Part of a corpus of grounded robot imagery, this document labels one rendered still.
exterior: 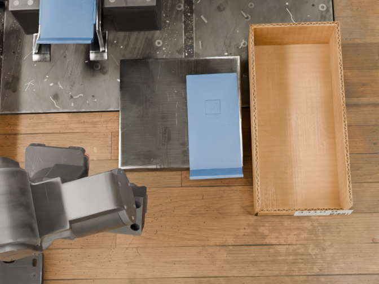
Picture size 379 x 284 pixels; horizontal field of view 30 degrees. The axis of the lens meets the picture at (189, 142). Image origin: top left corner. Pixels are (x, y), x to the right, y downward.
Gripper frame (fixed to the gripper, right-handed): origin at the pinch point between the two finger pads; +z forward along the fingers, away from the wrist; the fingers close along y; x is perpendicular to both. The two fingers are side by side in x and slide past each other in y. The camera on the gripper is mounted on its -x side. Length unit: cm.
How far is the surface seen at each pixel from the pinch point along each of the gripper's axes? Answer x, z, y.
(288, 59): -27.0, 18.1, 13.1
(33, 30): 10.0, 19.2, 14.1
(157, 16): -8.0, 16.6, 17.8
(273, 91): -25.1, 15.8, 8.9
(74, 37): 2.3, 10.5, 14.7
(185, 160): -13.7, 9.3, -0.6
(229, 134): -19.5, 10.7, 3.2
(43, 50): 6.3, 10.2, 12.7
